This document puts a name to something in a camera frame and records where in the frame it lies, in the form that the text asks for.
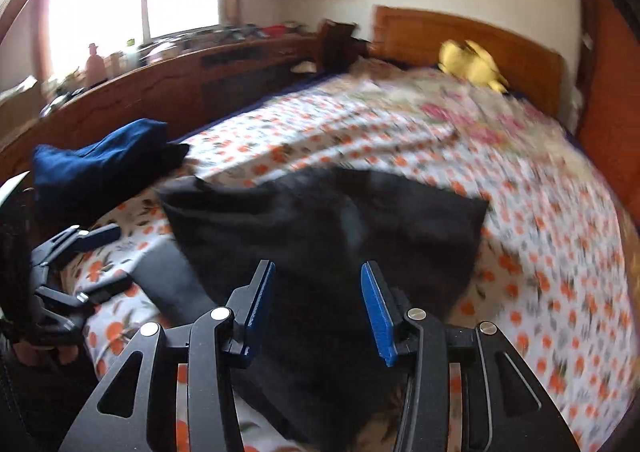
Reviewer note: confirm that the pink floral quilt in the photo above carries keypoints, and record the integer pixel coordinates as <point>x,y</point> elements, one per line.
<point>504,122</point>

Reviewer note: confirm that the orange floral bed sheet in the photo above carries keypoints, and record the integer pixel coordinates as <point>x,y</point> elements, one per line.
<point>558,266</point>

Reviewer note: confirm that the wooden desk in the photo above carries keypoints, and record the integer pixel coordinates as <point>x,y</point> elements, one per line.
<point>187,92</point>

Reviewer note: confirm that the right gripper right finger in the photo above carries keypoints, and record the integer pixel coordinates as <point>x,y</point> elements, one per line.
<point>503,405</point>

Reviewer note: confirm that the yellow plush toy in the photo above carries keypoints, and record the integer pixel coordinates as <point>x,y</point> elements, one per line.
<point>470,62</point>

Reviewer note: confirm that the black jacket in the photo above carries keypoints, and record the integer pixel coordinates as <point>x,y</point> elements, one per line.
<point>318,376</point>

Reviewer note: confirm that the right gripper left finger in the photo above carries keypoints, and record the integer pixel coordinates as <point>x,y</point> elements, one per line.
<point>134,406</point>

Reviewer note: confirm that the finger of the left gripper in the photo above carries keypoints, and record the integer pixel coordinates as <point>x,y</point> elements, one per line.
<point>60,249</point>
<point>96,294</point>

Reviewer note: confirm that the pink bottle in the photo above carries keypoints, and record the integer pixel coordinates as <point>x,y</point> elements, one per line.
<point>95,73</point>

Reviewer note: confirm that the wooden chair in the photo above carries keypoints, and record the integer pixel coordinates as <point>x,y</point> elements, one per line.
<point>337,47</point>

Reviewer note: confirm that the wooden louvered wardrobe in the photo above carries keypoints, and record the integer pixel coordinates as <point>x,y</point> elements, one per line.
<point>608,77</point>

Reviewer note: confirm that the folded blue garment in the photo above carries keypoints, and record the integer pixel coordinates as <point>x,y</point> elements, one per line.
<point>77,186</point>

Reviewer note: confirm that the wooden headboard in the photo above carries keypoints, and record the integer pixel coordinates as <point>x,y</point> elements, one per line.
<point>413,37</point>

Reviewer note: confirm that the red basket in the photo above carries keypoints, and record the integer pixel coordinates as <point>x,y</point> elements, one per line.
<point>274,30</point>

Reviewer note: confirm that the cardboard box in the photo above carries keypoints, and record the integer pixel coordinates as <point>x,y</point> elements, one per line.
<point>19,105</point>

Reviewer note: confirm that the person's left hand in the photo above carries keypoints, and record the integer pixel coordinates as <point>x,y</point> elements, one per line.
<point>31,355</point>

